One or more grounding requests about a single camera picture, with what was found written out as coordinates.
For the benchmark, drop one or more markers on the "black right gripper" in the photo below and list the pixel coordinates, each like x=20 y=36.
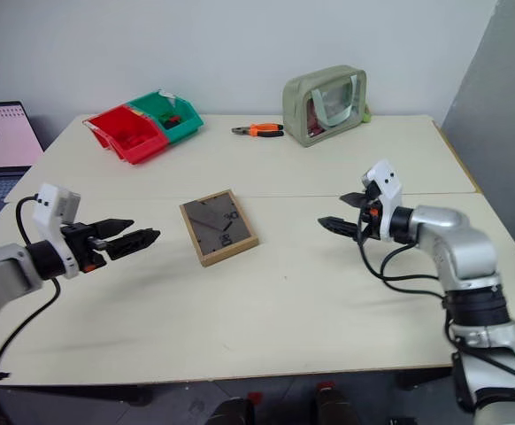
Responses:
x=369 y=212

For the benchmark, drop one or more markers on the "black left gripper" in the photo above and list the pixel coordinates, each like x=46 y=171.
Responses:
x=79 y=244

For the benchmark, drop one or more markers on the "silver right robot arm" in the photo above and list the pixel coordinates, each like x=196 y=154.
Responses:
x=465 y=257

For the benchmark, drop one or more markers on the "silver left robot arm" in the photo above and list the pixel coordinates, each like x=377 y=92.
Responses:
x=1 y=276

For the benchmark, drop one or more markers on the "red plastic storage bin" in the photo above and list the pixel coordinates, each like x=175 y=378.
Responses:
x=129 y=133

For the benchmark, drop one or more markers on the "olive green clear pouch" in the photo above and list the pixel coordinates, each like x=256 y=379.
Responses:
x=326 y=106

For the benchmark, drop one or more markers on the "green plastic storage bin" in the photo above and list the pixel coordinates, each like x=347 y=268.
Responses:
x=169 y=115

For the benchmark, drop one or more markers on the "dark rounded robot foot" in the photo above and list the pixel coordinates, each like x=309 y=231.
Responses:
x=335 y=405
x=231 y=411

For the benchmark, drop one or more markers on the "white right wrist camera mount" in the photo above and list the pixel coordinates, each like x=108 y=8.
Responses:
x=388 y=188

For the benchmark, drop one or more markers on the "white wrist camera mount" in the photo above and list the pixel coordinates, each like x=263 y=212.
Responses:
x=50 y=212
x=388 y=188

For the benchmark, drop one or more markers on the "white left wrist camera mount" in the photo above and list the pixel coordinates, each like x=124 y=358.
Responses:
x=50 y=212

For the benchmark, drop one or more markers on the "wooden picture frame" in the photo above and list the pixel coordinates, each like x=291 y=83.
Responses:
x=218 y=226

